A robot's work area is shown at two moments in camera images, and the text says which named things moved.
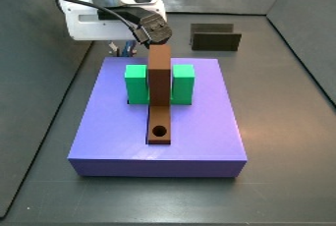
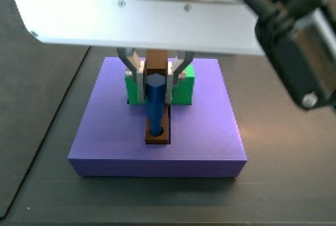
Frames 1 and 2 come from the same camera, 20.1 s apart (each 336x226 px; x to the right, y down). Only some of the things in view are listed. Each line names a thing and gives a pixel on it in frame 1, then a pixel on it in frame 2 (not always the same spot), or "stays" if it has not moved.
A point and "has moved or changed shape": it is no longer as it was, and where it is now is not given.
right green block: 182,84 stays
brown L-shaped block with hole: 158,84 stays
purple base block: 206,147 stays
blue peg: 125,50 has moved or changed shape
